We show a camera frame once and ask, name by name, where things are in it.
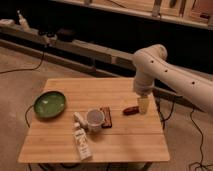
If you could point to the black box on ledge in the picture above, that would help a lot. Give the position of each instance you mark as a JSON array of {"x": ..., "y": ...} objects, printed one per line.
[{"x": 66, "y": 35}]

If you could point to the wooden table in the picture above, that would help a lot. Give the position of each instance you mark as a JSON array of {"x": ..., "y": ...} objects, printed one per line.
[{"x": 136, "y": 138}]

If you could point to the wooden shelf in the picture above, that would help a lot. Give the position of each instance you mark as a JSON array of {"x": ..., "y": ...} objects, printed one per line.
[{"x": 195, "y": 13}]

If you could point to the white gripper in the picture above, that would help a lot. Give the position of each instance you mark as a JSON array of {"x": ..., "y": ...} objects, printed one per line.
[{"x": 143, "y": 88}]

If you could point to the brown chocolate bar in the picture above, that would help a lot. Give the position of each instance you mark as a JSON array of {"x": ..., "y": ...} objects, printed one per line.
[{"x": 107, "y": 121}]

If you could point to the white tube bottle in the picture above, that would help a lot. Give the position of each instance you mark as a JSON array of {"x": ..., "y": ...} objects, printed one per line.
[{"x": 81, "y": 142}]

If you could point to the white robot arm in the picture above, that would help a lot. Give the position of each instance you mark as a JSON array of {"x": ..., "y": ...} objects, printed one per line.
[{"x": 150, "y": 64}]

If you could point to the white ceramic cup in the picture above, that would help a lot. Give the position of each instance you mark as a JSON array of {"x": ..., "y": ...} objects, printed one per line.
[{"x": 94, "y": 119}]

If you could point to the white spray bottle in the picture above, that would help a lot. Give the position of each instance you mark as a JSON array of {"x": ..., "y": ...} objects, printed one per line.
[{"x": 23, "y": 22}]

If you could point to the green bowl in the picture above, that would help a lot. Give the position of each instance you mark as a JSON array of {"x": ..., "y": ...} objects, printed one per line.
[{"x": 49, "y": 104}]

